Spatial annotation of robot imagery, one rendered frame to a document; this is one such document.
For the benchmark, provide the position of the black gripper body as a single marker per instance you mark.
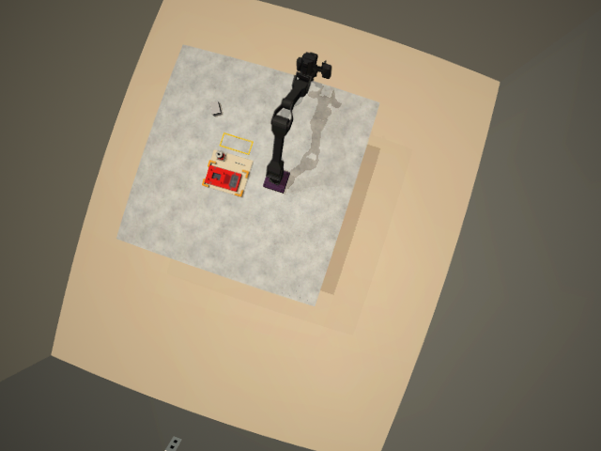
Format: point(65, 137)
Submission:
point(324, 69)

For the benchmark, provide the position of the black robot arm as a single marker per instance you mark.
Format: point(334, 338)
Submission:
point(280, 126)

